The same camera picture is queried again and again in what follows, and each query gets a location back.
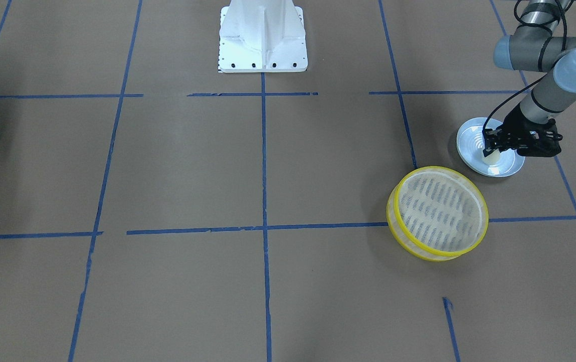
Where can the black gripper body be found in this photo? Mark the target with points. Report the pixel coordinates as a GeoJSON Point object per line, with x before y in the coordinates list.
{"type": "Point", "coordinates": [514, 125]}

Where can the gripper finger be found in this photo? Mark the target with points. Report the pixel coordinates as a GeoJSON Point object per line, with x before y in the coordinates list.
{"type": "Point", "coordinates": [504, 144]}
{"type": "Point", "coordinates": [491, 142]}

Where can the white steamed bun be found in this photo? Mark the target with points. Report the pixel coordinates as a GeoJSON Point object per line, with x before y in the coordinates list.
{"type": "Point", "coordinates": [492, 159]}

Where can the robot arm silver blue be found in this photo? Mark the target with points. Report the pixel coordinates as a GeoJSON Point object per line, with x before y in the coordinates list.
{"type": "Point", "coordinates": [539, 44]}

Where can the yellow bamboo steamer basket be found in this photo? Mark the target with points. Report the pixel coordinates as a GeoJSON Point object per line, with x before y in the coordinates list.
{"type": "Point", "coordinates": [437, 214]}

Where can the light blue plate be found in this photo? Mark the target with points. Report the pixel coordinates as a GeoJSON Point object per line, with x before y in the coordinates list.
{"type": "Point", "coordinates": [469, 144]}

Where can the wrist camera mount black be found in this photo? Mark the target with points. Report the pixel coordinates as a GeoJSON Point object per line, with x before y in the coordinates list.
{"type": "Point", "coordinates": [540, 140]}

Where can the white pedestal column base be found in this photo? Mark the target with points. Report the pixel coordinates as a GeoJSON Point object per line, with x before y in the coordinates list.
{"type": "Point", "coordinates": [262, 36]}

